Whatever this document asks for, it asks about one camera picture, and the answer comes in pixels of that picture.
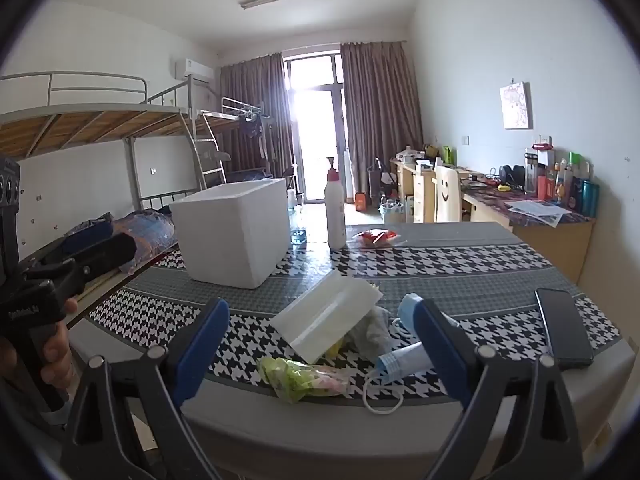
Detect blue surgical face mask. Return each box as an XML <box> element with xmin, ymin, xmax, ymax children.
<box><xmin>362</xmin><ymin>294</ymin><xmax>433</xmax><ymax>415</ymax></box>

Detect green plastic bag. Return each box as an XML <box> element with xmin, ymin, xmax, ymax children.
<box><xmin>257</xmin><ymin>356</ymin><xmax>349</xmax><ymax>403</ymax></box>

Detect grey sock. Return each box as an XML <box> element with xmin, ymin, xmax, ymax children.
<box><xmin>345</xmin><ymin>307</ymin><xmax>393</xmax><ymax>363</ymax></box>

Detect person's left hand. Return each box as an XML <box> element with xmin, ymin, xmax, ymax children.
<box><xmin>1</xmin><ymin>321</ymin><xmax>74</xmax><ymax>390</ymax></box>

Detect black smartphone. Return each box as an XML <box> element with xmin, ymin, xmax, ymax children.
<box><xmin>535</xmin><ymin>288</ymin><xmax>593</xmax><ymax>370</ymax></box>

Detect houndstooth tablecloth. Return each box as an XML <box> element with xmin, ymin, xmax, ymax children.
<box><xmin>70</xmin><ymin>222</ymin><xmax>620</xmax><ymax>405</ymax></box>

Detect metal bunk bed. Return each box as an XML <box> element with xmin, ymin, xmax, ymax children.
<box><xmin>1</xmin><ymin>70</ymin><xmax>240</xmax><ymax>208</ymax></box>

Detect white styrofoam box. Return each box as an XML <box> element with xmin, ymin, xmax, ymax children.
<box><xmin>170</xmin><ymin>179</ymin><xmax>290</xmax><ymax>289</ymax></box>

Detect wooden desk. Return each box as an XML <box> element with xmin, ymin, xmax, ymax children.
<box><xmin>390</xmin><ymin>158</ymin><xmax>596</xmax><ymax>283</ymax></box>

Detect papers on desk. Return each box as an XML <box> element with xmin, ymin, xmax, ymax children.
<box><xmin>506</xmin><ymin>200</ymin><xmax>570</xmax><ymax>228</ymax></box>

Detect teal cylindrical bottle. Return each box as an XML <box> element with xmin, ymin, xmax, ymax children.
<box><xmin>582</xmin><ymin>180</ymin><xmax>600</xmax><ymax>218</ymax></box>

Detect red snack packet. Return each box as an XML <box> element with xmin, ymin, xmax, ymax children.
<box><xmin>352</xmin><ymin>229</ymin><xmax>401</xmax><ymax>249</ymax></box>

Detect wooden smiley face chair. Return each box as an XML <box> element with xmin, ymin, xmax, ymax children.
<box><xmin>435</xmin><ymin>166</ymin><xmax>462</xmax><ymax>223</ymax></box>

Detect white air conditioner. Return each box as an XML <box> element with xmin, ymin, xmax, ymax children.
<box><xmin>175</xmin><ymin>58</ymin><xmax>215</xmax><ymax>84</ymax></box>

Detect white plastic bucket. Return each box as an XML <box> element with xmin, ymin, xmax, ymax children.
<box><xmin>380</xmin><ymin>200</ymin><xmax>406</xmax><ymax>224</ymax></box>

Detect white lotion pump bottle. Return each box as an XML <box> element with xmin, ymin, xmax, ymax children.
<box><xmin>324</xmin><ymin>156</ymin><xmax>346</xmax><ymax>250</ymax></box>

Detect brown left curtain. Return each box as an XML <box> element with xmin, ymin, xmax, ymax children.
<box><xmin>218</xmin><ymin>53</ymin><xmax>294</xmax><ymax>178</ymax></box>

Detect brown curtain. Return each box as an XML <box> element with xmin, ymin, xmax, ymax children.
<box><xmin>341</xmin><ymin>42</ymin><xmax>423</xmax><ymax>194</ymax></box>
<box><xmin>218</xmin><ymin>53</ymin><xmax>294</xmax><ymax>178</ymax></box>

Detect orange floor container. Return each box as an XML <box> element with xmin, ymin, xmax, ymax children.
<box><xmin>354</xmin><ymin>193</ymin><xmax>368</xmax><ymax>212</ymax></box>

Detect brown right curtain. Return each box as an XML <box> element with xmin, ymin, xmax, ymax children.
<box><xmin>341</xmin><ymin>42</ymin><xmax>423</xmax><ymax>194</ymax></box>

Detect anime wall picture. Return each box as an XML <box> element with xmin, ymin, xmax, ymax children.
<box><xmin>499</xmin><ymin>81</ymin><xmax>532</xmax><ymax>130</ymax></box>

